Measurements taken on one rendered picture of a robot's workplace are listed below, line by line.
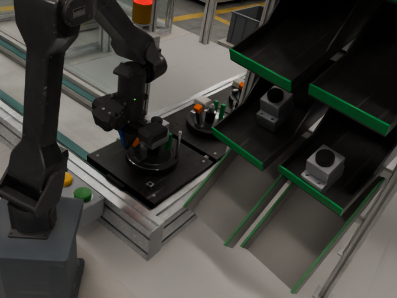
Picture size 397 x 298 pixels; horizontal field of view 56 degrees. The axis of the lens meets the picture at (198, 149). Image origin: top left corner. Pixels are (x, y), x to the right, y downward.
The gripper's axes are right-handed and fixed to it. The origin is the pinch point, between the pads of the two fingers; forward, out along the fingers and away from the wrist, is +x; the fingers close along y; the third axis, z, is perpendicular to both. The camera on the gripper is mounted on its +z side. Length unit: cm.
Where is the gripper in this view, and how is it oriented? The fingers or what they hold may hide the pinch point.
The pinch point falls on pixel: (127, 136)
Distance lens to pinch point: 87.7
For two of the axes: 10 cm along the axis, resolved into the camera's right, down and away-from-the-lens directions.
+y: 7.8, 4.7, -4.2
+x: -1.7, 8.0, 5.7
